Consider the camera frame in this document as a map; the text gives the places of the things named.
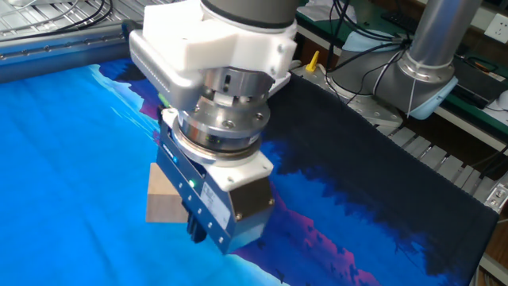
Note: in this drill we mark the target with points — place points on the metallic Schunk gripper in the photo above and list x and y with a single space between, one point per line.
246 214

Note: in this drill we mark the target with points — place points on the silver UR5 robot arm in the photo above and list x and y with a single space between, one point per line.
432 39

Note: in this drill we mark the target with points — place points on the large light wooden cube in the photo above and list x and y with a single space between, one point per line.
162 206

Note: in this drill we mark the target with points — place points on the white gripper mounting plate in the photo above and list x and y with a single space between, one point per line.
242 175

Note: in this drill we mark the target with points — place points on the blue mountain print cloth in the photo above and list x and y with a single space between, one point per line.
59 159

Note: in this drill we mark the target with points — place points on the yellow plastic clip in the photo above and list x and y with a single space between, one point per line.
313 59

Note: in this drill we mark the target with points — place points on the pale blue flat object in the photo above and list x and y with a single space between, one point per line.
369 37

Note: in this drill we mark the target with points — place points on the black keyboard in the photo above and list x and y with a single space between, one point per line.
401 22

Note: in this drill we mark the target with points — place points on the green topped desk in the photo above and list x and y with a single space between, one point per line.
482 119

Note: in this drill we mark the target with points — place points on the black flat device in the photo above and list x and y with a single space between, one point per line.
476 83

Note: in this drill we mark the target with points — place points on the white rounded object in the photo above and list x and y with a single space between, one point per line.
504 100

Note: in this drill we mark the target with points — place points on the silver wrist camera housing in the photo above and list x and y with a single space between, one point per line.
174 87

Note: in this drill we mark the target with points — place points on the white printed wrist mount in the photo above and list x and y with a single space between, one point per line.
190 39

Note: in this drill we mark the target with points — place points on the aluminium frame rail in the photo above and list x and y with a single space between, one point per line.
59 51

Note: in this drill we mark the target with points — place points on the white frame bar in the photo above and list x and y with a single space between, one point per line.
494 268

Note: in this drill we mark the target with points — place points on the aluminium corner bracket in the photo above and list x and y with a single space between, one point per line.
498 198

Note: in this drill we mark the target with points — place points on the white wall socket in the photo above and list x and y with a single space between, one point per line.
498 28

